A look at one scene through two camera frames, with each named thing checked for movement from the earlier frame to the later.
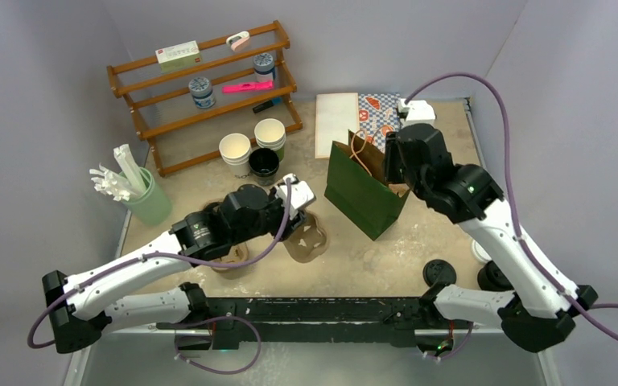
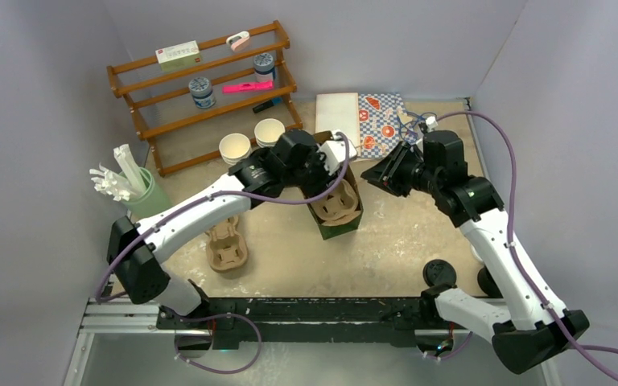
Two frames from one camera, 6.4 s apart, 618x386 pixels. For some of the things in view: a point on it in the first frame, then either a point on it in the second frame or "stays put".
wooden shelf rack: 191,107 stays put
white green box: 179,56 stays put
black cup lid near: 438,270 stays put
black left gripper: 274,199 → 323,182
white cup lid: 479,252 stays put
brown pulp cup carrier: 309,242 → 341,203
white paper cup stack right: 270,133 stays put
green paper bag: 356,186 → 340,211
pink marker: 245,87 stays put
